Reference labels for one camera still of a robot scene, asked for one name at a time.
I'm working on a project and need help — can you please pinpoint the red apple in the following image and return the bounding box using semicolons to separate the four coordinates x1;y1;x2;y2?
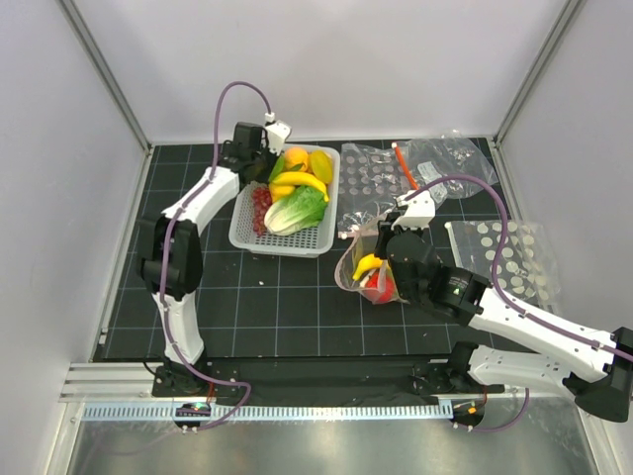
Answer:
361;269;398;305

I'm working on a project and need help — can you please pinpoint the long yellow banana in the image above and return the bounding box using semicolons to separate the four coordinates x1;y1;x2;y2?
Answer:
352;253;391;282

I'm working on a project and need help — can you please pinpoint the pink zipper clear bag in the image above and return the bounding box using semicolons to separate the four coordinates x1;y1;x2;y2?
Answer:
334;214;406;305

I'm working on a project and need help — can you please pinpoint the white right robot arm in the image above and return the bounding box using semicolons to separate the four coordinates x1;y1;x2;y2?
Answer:
375;213;632;423

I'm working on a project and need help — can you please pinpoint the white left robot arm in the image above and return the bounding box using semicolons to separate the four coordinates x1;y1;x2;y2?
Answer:
136;114;291;397

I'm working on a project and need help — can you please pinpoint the white dotted zip bag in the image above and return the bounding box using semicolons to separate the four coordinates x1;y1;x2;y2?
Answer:
445;220;561;310

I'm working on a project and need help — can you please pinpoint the orange zipper clear bag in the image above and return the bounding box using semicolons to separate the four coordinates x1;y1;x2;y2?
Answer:
389;136;498;206

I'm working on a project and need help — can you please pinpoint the red grape bunch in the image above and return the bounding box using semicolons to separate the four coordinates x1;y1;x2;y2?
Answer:
251;186;272;237

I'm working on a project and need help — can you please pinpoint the yellow orange peach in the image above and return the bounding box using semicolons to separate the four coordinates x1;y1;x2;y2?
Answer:
283;146;310;172

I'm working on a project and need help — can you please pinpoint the yellow bell pepper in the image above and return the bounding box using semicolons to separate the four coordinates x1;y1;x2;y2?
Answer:
268;183;296;203

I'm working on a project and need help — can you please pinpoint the yellow starfruit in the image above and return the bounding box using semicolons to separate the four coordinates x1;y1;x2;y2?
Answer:
309;150;333;184

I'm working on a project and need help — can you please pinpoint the napa cabbage lettuce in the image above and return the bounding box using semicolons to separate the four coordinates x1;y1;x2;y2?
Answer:
264;186;328;237

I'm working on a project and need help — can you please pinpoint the white perforated plastic basket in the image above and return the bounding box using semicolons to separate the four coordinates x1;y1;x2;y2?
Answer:
228;145;340;258

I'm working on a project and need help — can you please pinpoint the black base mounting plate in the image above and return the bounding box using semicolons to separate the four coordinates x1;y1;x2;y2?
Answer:
152;354;488;407

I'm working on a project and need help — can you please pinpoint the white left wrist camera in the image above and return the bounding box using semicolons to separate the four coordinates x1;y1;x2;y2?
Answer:
264;112;292;155

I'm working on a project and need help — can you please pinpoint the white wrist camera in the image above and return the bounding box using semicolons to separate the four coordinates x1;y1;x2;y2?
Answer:
264;112;292;155
391;190;435;231

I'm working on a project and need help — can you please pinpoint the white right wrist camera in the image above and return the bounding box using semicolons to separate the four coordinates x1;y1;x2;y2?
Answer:
391;190;435;231

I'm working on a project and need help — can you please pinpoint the left aluminium frame post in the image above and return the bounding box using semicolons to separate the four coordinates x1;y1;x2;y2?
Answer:
55;0;151;153

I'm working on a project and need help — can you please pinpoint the slotted cable duct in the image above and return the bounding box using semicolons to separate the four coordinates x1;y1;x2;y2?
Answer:
82;400;453;425

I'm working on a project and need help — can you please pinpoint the aluminium frame rail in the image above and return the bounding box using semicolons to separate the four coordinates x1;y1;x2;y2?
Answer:
493;0;586;148

